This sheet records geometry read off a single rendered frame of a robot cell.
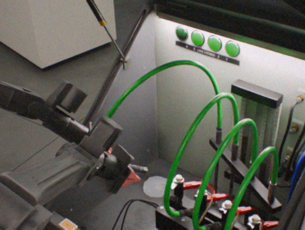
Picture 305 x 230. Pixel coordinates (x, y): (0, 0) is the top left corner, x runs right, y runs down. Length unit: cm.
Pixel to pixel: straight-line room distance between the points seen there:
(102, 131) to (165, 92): 64
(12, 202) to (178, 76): 102
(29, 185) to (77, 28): 364
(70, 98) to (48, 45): 298
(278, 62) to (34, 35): 299
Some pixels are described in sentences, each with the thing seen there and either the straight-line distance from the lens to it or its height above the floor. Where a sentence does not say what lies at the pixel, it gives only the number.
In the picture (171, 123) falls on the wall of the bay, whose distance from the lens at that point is 160.
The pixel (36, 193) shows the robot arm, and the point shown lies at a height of 155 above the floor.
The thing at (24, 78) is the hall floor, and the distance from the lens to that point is 416.
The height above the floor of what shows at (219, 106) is 124.
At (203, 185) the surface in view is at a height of 126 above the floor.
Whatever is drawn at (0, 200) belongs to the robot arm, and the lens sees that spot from 55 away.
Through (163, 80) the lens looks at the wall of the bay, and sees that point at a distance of 153.
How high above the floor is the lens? 196
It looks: 35 degrees down
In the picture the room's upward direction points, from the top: 2 degrees counter-clockwise
